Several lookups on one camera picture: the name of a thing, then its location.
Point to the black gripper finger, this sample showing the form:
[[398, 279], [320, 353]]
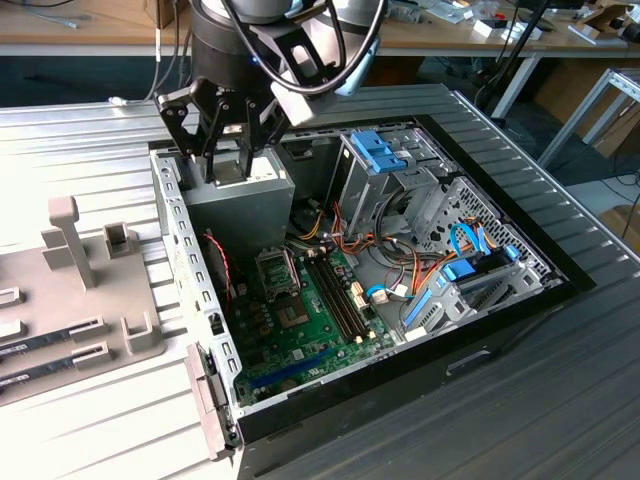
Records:
[[272, 125], [175, 117]]

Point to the CPU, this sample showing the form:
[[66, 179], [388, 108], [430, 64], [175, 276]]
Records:
[[227, 170]]

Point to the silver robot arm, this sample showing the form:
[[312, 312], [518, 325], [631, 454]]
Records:
[[361, 17]]

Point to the CPU socket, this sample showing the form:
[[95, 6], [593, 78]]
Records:
[[292, 314]]

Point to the cardboard box on desk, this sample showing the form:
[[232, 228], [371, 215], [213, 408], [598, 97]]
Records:
[[164, 12]]

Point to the grey power supply unit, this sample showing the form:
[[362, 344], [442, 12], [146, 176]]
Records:
[[240, 220]]

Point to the blue plastic drive latch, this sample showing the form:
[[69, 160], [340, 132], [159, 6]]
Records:
[[372, 150]]

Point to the grey metal drive cage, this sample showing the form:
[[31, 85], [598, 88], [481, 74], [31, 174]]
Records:
[[360, 195]]

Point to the black RAM slot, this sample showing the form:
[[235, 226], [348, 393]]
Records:
[[347, 300], [328, 300], [341, 300], [334, 300]]

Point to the grey parts rack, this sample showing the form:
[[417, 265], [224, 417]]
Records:
[[60, 295]]

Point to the green motherboard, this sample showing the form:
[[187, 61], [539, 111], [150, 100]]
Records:
[[280, 360]]

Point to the small white box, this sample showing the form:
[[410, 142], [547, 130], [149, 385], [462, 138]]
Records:
[[487, 29]]

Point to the hard disk in blue carrier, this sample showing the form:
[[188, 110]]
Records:
[[465, 271]]

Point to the blue expansion slot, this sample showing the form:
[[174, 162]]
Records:
[[290, 369]]

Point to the black stand pole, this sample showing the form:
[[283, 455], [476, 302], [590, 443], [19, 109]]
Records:
[[520, 37]]

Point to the RAM stick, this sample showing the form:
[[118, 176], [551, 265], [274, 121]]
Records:
[[35, 341], [35, 372]]

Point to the perforated metal disk cage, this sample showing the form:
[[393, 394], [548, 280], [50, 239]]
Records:
[[525, 250]]

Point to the wooden desk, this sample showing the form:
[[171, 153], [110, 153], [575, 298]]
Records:
[[555, 41]]

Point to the black open PC case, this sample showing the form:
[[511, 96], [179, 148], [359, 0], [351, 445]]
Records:
[[350, 425]]

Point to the brown cardboard box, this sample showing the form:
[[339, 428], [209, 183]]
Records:
[[622, 225]]

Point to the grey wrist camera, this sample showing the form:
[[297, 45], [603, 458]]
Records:
[[300, 107]]

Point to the aluminium profile frame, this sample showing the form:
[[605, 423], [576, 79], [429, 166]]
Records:
[[580, 112]]

